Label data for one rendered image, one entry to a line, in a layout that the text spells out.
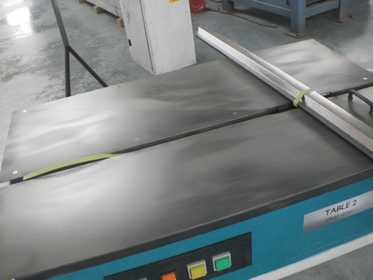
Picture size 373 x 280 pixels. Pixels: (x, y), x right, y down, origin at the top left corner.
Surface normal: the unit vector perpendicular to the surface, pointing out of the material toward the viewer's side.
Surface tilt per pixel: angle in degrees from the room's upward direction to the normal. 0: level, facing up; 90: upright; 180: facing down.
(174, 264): 90
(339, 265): 0
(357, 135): 75
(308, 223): 90
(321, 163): 0
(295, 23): 90
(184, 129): 0
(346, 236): 90
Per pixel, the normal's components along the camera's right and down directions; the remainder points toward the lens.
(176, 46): 0.49, 0.43
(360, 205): 0.27, 0.51
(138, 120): -0.14, -0.82
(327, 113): -0.92, 0.08
